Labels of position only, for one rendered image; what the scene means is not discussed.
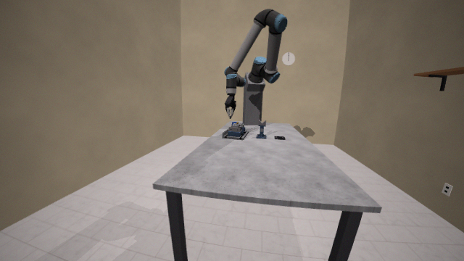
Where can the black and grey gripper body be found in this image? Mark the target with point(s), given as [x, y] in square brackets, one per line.
[233, 102]

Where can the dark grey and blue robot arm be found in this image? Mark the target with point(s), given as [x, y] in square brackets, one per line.
[277, 24]

